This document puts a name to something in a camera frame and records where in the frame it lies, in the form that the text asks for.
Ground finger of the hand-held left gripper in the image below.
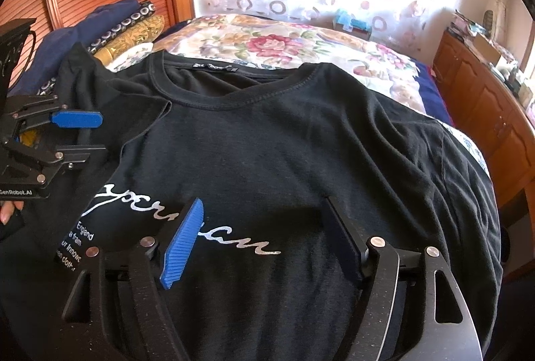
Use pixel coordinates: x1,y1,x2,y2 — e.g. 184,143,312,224
0,140,108,184
0,94,104,136

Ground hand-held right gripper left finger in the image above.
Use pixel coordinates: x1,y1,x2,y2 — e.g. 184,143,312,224
54,198,205,361

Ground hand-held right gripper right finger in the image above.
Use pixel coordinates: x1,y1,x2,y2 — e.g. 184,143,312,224
325,196,468,361

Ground black printed t-shirt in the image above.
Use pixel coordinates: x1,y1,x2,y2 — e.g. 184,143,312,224
0,42,502,361

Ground person's left hand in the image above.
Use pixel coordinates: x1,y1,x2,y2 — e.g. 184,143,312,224
0,200,21,225

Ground navy folded cloth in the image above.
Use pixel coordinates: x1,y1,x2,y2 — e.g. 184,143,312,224
17,0,140,95

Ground gold patterned cloth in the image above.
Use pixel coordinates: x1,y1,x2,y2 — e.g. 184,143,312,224
93,14,166,64

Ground black white patterned cloth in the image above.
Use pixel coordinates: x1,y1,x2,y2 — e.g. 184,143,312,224
39,0,158,94

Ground navy blanket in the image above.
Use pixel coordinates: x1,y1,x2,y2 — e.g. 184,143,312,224
417,59,455,125

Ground wooden dresser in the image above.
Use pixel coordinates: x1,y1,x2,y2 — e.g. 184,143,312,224
431,28,535,213

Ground floral bedspread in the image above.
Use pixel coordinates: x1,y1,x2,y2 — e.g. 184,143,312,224
106,13,424,120

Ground light blue box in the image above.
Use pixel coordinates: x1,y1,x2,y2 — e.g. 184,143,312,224
333,8,371,32

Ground pile of dresser clutter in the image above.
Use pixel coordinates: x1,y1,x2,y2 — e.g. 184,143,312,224
450,7,535,116

